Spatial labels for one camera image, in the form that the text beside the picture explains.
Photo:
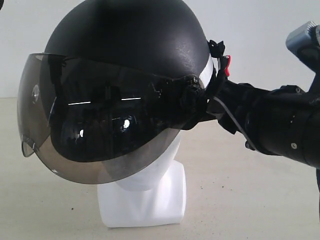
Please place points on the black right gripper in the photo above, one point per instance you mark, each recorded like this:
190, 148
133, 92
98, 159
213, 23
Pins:
273, 122

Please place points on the black helmet with visor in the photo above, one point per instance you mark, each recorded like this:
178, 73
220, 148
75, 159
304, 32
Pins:
117, 82

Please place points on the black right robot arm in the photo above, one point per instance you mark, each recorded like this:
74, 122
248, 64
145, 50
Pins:
281, 122

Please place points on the white mannequin head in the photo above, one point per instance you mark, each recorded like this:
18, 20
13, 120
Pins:
155, 196

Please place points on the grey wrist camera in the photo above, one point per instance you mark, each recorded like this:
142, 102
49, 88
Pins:
304, 43

